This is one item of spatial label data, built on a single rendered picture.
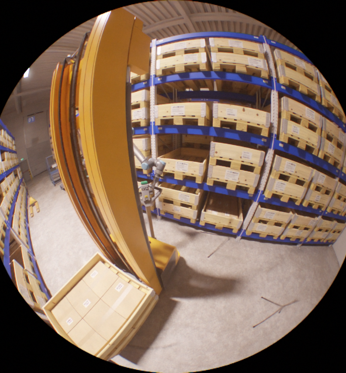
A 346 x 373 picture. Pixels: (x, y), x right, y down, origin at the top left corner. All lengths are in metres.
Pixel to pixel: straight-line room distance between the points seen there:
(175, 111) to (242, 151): 1.11
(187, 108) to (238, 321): 3.22
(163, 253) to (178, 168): 1.30
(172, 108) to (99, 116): 1.57
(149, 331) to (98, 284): 1.01
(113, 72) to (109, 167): 0.33
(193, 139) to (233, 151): 1.55
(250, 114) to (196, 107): 0.74
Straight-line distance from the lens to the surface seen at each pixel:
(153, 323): 2.05
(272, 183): 2.01
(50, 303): 1.86
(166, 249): 1.33
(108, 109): 0.40
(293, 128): 2.04
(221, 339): 2.21
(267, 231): 2.64
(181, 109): 1.82
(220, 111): 1.72
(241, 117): 1.72
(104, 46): 0.49
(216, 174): 1.83
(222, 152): 1.73
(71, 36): 8.24
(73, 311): 1.69
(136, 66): 0.56
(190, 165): 1.86
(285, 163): 2.00
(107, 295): 1.47
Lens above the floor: 2.03
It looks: 28 degrees down
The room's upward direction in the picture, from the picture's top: straight up
